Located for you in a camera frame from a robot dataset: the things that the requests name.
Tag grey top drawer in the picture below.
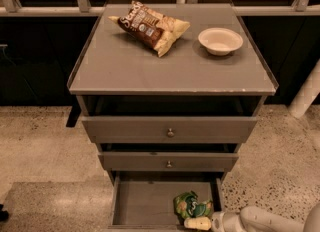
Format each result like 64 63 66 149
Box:
82 116 257 144

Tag round metal top knob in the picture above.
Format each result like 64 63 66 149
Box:
167 128 175 138

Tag grey drawer cabinet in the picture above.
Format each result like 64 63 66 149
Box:
68 4 277 178

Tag white cylindrical robot post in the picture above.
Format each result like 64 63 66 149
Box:
288 59 320 118

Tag round metal knob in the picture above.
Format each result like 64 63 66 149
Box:
166 160 173 168
167 128 175 138

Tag brown yellow chip bag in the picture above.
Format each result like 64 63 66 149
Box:
108 1 190 57

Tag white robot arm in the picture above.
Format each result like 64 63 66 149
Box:
184 203 320 232

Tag grey middle drawer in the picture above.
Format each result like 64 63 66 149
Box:
98 152 238 172

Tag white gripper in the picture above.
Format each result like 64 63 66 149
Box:
184 212 245 232

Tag green rice chip bag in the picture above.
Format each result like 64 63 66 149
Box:
173 191 213 219

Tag grey bottom drawer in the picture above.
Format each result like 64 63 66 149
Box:
108 174 224 232

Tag grey drawer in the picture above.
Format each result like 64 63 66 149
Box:
98 152 238 172
82 116 257 144
108 174 224 232

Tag round metal middle knob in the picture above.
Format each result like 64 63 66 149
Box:
166 160 173 168

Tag white paper bowl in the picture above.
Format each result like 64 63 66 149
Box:
198 28 243 56

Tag black shoe tip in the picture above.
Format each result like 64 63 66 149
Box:
0 204 9 221

